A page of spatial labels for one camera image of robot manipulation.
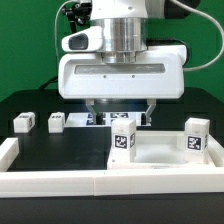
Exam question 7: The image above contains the white front fence bar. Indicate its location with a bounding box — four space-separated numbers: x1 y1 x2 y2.
0 168 224 198

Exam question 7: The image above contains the white marker sheet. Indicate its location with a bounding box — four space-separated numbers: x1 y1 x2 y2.
65 112 151 127

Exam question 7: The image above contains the white fence bar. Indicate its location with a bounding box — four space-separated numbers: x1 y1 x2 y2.
0 138 19 172
0 168 224 198
207 136 224 168

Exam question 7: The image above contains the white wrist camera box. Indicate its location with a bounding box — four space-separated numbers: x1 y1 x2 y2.
61 26 103 52

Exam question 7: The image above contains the white right fence bar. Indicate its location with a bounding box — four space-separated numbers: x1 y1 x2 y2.
207 136 224 168

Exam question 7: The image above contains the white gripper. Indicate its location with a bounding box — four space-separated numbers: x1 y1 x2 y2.
58 45 187 126

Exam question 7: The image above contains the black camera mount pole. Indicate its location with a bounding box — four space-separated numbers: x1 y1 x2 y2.
62 3 92 33

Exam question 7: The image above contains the white left fence bar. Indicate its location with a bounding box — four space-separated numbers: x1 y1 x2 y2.
0 138 19 172

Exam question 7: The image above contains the white square table top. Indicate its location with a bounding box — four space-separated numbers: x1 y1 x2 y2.
107 131 215 169

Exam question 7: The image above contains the black cable bundle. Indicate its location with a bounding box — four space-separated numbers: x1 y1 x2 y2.
38 76 60 92

